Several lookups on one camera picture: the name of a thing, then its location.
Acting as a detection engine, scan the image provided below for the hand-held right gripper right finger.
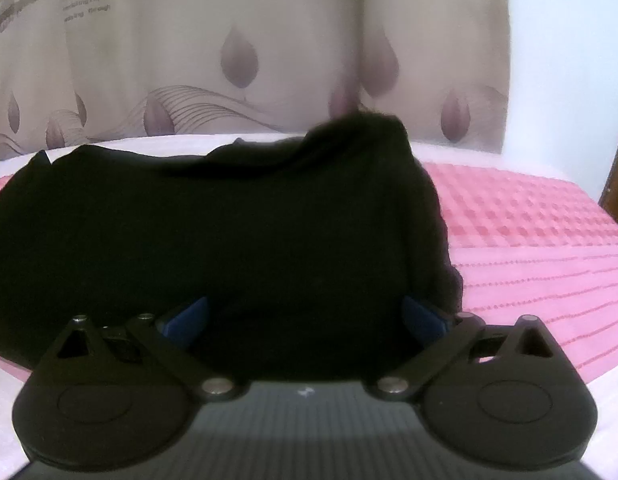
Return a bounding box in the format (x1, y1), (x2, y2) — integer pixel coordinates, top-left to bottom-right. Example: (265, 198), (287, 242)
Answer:
(375, 295), (556, 403)

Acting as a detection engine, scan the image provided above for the beige petal print curtain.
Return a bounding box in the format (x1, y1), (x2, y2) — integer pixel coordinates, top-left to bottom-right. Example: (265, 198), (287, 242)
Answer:
(0, 0), (512, 165)

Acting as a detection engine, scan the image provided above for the black printed t-shirt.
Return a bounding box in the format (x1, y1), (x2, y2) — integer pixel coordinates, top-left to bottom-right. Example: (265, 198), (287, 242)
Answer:
(0, 112), (466, 382)

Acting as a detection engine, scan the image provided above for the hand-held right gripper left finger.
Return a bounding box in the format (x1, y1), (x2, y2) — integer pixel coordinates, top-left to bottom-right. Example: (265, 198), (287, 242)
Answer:
(56, 295), (236, 403)

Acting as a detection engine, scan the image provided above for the pink striped blanket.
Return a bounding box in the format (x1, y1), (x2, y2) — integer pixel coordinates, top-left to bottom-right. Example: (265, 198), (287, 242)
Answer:
(0, 132), (618, 480)

